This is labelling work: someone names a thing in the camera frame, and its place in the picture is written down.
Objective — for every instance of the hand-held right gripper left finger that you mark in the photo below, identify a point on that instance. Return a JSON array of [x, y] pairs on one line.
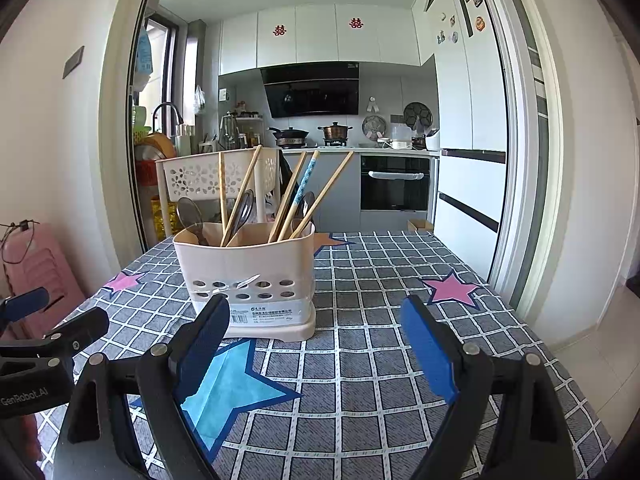
[[200, 360]]

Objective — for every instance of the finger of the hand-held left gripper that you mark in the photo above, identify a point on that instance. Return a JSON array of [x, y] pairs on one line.
[[25, 305], [80, 327]]

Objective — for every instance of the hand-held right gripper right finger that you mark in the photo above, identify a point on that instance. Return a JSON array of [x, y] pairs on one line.
[[430, 355]]

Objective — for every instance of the cream plastic utensil holder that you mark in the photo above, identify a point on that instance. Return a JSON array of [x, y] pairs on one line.
[[260, 265]]

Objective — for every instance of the dark metal spoon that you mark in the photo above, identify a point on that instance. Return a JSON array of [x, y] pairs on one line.
[[190, 217]]

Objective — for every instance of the blue patterned wooden chopstick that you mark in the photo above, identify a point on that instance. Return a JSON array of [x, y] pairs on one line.
[[309, 172]]

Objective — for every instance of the pink folding chair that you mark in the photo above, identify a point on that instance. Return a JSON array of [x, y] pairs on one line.
[[35, 260]]

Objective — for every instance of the grey checked star tablecloth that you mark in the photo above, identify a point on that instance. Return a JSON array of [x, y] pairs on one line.
[[375, 310]]

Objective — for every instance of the small cardboard box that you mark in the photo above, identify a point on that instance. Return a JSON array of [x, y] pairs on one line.
[[420, 225]]

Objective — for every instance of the grey kitchen counter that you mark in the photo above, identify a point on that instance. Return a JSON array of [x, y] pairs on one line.
[[350, 210]]

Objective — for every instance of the black built-in oven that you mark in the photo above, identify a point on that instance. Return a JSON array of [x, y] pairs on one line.
[[395, 192]]

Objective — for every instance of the white perforated basket cart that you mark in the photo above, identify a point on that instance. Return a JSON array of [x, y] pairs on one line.
[[195, 177]]

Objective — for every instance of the dish rack with dishes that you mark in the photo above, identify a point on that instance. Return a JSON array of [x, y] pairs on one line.
[[152, 150]]

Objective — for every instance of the dark cloth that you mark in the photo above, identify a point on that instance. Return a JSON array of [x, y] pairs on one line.
[[285, 170]]

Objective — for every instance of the white kitchen appliance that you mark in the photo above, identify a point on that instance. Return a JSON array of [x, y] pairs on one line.
[[400, 137]]

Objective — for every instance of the glass kettle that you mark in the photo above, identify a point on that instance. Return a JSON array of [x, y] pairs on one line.
[[230, 130]]

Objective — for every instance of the dark kitchen faucet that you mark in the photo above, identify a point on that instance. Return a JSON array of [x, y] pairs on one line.
[[167, 112]]

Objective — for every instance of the round metal steamer rack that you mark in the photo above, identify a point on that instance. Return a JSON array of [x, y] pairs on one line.
[[374, 125]]

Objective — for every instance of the round dark pan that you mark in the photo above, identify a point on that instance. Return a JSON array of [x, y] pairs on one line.
[[417, 114]]

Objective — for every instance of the black wok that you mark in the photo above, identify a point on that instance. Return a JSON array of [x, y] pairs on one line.
[[290, 134]]

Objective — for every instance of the copper cooking pot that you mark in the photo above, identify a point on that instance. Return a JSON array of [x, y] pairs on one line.
[[335, 131]]

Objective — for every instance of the white refrigerator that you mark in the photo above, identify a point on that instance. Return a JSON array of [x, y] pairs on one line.
[[465, 110]]

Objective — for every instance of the hanging plastic bag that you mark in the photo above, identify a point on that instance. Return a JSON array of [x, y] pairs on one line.
[[199, 100]]

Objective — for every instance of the blue hanging cloth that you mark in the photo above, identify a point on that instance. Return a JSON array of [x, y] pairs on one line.
[[145, 52]]

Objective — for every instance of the black range hood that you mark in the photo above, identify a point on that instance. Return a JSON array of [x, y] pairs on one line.
[[315, 92]]

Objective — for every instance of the red paper decoration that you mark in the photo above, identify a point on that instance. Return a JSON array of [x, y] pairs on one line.
[[280, 30], [356, 23]]

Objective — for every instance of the white upper kitchen cabinets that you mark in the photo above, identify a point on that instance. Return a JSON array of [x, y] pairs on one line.
[[315, 35]]

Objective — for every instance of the grey wall switch panel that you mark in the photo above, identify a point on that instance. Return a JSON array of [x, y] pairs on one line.
[[72, 62]]

